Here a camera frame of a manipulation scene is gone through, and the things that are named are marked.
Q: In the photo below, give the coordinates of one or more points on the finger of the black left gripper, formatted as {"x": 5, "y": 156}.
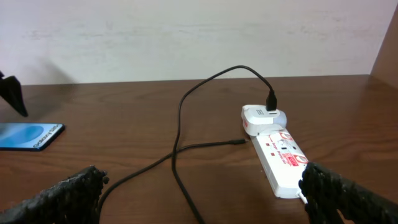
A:
{"x": 11, "y": 92}

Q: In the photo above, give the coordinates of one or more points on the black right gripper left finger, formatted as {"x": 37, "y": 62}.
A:
{"x": 73, "y": 200}

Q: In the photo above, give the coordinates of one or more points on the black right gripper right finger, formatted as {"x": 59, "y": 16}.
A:
{"x": 332, "y": 198}

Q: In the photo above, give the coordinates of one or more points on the blue Galaxy smartphone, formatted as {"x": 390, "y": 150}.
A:
{"x": 29, "y": 136}

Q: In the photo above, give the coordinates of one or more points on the white USB charger adapter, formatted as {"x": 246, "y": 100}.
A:
{"x": 257, "y": 121}

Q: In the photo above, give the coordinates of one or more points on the white power strip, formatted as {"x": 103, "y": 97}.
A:
{"x": 283, "y": 163}

